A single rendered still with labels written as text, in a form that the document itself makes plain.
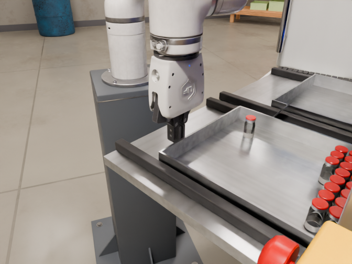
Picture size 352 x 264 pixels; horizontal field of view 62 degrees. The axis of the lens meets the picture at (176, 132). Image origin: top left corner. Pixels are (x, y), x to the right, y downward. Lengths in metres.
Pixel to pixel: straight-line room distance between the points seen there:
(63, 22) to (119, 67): 5.00
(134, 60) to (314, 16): 0.72
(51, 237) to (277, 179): 1.34
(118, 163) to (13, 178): 1.64
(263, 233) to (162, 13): 0.33
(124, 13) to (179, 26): 0.49
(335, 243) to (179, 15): 0.34
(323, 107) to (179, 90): 0.45
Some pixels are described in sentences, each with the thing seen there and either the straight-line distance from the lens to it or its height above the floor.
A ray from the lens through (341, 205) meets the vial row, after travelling 0.45.
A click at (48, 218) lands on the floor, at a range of 1.79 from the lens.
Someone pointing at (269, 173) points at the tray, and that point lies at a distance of 0.55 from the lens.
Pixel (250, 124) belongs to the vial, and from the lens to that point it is 0.62.
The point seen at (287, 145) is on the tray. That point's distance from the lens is 0.64.
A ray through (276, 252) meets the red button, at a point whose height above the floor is 1.01.
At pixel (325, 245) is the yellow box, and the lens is 0.25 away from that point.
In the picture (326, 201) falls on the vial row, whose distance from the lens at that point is 0.45.
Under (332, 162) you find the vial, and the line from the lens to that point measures 0.53.
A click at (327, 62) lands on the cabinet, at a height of 0.86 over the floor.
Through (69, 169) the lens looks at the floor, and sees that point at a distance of 2.09.
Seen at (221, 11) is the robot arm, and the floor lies 1.14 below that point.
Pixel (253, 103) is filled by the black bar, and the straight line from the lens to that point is 0.75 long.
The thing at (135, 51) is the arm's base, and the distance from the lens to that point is 0.95.
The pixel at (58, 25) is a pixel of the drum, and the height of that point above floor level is 0.18.
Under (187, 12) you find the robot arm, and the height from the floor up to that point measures 1.14.
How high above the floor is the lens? 1.21
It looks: 30 degrees down
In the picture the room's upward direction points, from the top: straight up
